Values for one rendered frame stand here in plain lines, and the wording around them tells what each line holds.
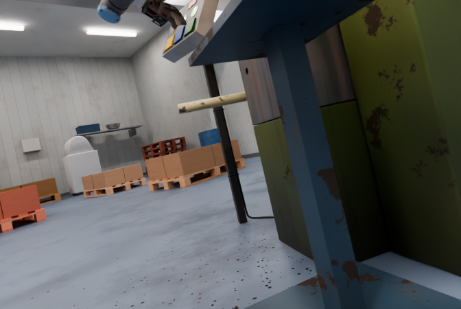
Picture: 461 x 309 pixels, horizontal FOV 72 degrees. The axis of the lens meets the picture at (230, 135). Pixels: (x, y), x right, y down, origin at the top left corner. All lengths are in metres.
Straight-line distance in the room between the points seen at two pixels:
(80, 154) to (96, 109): 2.23
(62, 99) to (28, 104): 0.82
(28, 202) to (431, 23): 4.30
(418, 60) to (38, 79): 9.40
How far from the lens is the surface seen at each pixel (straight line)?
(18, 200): 4.51
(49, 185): 8.08
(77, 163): 8.02
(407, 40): 0.87
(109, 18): 1.43
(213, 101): 1.44
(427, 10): 0.88
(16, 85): 9.67
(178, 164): 3.99
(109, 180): 5.86
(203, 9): 1.62
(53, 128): 9.54
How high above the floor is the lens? 0.43
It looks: 1 degrees up
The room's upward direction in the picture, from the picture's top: 13 degrees counter-clockwise
